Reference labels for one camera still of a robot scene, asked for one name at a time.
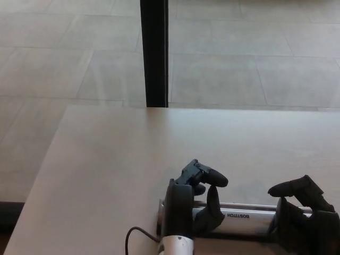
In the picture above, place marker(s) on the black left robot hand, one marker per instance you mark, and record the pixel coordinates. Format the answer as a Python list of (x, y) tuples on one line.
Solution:
[(178, 207)]

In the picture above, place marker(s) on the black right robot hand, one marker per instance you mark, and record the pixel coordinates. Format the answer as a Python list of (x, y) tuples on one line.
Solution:
[(300, 220)]

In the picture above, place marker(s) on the silver black Bostitch hole punch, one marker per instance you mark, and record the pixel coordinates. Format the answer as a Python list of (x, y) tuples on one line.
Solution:
[(247, 217)]

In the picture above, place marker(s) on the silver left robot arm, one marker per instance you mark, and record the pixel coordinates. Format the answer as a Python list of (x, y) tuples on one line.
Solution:
[(176, 245)]

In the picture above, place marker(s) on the black vertical window frame post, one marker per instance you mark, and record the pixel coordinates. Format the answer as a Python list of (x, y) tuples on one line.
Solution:
[(155, 53)]

